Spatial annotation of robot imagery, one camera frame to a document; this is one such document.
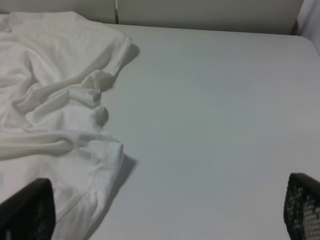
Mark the white short sleeve shirt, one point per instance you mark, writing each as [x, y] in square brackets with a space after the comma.
[53, 69]

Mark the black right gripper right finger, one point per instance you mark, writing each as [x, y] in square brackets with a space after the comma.
[301, 212]

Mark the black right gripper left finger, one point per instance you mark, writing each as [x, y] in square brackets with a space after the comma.
[29, 214]

